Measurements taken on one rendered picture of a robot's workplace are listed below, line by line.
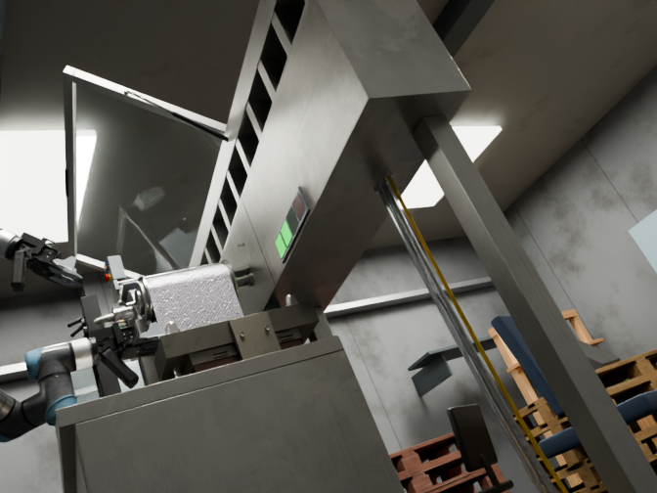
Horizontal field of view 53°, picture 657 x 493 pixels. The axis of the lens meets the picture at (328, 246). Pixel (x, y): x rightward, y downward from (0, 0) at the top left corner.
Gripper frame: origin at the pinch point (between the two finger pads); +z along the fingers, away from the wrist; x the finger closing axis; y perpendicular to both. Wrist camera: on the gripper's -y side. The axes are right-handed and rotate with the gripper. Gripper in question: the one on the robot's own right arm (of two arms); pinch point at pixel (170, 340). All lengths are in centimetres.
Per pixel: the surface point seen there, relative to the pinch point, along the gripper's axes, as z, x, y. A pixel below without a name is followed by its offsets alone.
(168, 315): 1.3, -0.3, 7.2
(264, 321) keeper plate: 18.4, -22.0, -9.5
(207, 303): 12.7, -0.2, 8.2
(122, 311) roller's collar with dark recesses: -5.4, 28.0, 24.4
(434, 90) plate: 46, -84, 6
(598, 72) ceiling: 477, 157, 220
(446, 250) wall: 447, 435, 203
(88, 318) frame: -15.1, 33.2, 26.9
